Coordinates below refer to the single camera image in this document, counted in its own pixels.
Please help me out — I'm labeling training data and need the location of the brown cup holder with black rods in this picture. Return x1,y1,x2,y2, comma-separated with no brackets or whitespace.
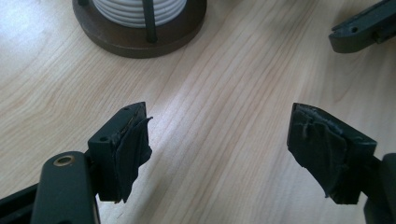
72,0,208,59

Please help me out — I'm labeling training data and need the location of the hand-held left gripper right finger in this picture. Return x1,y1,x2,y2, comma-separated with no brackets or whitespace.
286,102,378,205

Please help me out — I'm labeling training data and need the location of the stack of white paper cups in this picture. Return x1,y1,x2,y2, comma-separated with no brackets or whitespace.
92,0,188,29

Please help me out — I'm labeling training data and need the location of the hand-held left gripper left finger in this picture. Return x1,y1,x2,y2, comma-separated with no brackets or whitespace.
87,101,153,203

